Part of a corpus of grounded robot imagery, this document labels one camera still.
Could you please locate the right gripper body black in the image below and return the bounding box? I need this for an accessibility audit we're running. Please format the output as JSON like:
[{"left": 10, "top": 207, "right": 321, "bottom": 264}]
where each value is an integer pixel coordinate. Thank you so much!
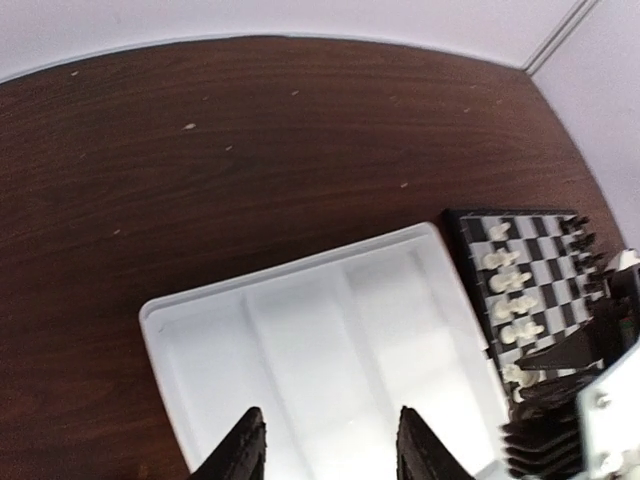
[{"left": 514, "top": 279, "right": 639, "bottom": 415}]

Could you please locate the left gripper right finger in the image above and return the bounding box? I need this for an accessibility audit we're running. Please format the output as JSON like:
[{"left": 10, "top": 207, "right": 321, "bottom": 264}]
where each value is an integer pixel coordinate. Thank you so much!
[{"left": 396, "top": 406, "right": 474, "bottom": 480}]

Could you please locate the white piece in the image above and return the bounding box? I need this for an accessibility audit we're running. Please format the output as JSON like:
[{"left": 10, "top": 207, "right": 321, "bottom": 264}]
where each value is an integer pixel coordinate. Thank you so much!
[{"left": 482, "top": 249, "right": 520, "bottom": 270}]

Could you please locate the right aluminium corner post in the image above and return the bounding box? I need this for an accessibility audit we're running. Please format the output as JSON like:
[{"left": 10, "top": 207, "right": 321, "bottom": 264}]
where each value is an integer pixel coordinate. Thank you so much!
[{"left": 521, "top": 0, "right": 601, "bottom": 76}]

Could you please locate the white plastic compartment tray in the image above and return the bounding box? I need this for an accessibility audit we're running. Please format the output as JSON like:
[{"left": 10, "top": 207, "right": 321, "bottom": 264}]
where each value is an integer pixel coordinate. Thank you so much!
[{"left": 139, "top": 223, "right": 506, "bottom": 479}]

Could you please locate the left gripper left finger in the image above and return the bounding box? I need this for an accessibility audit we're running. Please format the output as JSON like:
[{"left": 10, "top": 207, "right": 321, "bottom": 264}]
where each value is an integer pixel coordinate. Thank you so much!
[{"left": 189, "top": 406, "right": 266, "bottom": 480}]

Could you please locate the white scalloped bowl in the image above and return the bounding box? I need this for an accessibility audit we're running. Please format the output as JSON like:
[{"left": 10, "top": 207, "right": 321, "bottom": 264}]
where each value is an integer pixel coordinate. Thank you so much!
[{"left": 606, "top": 248, "right": 640, "bottom": 272}]

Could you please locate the white piece placed later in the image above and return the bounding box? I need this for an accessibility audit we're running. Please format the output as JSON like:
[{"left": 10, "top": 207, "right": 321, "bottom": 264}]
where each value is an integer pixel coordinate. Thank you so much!
[{"left": 492, "top": 295, "right": 538, "bottom": 320}]

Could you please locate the black white chess board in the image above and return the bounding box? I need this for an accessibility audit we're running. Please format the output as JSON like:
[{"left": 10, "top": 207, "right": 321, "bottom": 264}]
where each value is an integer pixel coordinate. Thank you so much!
[{"left": 442, "top": 209, "right": 605, "bottom": 398}]

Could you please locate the white piece passed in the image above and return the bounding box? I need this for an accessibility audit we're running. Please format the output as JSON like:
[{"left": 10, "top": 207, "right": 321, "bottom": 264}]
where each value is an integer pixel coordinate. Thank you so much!
[{"left": 489, "top": 271, "right": 532, "bottom": 293}]

